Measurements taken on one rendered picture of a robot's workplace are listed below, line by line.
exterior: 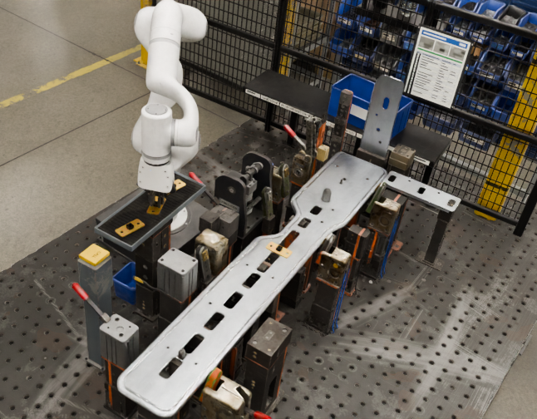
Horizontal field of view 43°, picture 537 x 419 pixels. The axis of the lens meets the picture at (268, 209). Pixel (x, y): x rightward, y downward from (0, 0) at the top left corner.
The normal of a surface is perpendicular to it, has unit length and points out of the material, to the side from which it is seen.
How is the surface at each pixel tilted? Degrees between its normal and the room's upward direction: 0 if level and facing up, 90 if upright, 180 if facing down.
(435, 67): 90
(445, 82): 90
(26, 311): 0
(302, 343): 0
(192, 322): 0
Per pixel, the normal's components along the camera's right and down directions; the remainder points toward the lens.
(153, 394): 0.11, -0.77
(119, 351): -0.51, 0.50
